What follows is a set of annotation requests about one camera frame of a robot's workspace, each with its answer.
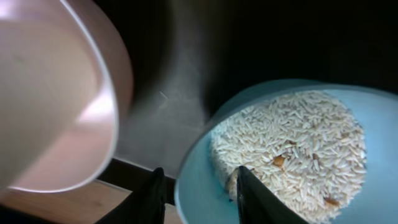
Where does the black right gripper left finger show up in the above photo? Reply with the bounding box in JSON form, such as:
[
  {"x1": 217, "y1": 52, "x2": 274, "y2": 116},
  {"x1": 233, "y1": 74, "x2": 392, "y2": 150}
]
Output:
[{"x1": 96, "y1": 167, "x2": 166, "y2": 224}]

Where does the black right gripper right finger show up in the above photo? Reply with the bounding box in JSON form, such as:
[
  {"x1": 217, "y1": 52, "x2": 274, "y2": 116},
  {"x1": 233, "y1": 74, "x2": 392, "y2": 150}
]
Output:
[{"x1": 237, "y1": 166, "x2": 307, "y2": 224}]

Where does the light blue bowl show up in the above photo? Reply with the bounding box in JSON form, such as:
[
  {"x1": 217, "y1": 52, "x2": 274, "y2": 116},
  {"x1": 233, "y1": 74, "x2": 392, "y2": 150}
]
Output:
[{"x1": 174, "y1": 80, "x2": 397, "y2": 223}]

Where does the cooked rice pile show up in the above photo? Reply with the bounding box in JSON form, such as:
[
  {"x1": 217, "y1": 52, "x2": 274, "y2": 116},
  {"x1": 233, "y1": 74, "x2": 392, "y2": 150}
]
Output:
[{"x1": 210, "y1": 91, "x2": 367, "y2": 223}]

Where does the pink white bowl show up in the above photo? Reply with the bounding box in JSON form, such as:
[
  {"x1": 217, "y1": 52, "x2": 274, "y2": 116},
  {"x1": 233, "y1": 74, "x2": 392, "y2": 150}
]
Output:
[{"x1": 1, "y1": 0, "x2": 133, "y2": 193}]

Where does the dark brown serving tray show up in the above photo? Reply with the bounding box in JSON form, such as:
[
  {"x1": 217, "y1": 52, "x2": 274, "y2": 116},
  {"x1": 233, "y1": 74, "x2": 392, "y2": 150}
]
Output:
[{"x1": 98, "y1": 1, "x2": 397, "y2": 190}]

